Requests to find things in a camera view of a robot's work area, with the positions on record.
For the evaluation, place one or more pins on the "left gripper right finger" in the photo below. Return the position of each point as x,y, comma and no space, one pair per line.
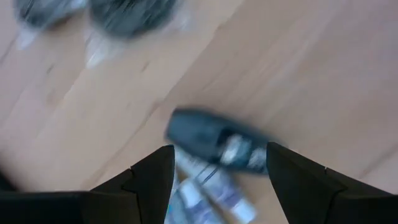
304,193

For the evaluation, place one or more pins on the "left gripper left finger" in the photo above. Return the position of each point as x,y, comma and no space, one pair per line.
146,193

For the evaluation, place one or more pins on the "white toothpaste tube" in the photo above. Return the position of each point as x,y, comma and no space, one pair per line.
189,200
217,186

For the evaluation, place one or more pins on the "dark grey deodorant bottle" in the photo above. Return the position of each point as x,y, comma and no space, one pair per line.
199,133

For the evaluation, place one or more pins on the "grey round object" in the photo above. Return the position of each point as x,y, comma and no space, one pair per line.
130,15

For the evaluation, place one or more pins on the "grey round lid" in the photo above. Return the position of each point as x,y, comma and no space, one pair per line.
40,12

